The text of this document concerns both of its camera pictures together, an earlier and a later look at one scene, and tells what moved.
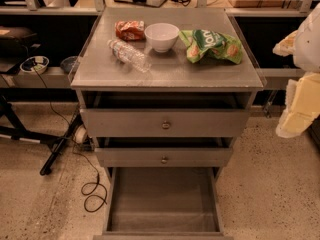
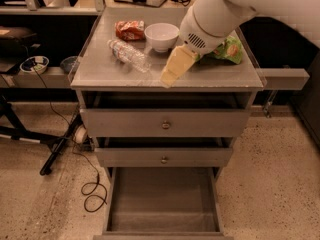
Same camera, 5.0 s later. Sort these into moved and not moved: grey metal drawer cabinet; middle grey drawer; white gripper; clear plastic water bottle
Moved: white gripper
Not moved: grey metal drawer cabinet; clear plastic water bottle; middle grey drawer
